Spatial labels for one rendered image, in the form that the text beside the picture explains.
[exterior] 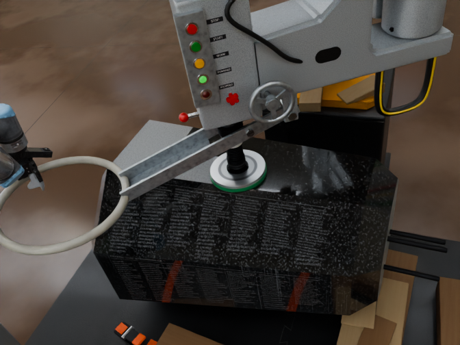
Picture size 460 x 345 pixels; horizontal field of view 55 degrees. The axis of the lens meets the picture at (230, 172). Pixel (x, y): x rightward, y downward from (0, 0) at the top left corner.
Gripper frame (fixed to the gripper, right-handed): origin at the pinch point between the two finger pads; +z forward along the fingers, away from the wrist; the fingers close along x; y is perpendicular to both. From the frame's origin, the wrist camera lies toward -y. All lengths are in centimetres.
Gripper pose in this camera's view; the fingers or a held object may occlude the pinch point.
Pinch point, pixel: (40, 183)
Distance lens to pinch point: 192.5
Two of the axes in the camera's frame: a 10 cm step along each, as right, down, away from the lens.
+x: 6.8, 4.4, -5.8
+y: -7.2, 4.9, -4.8
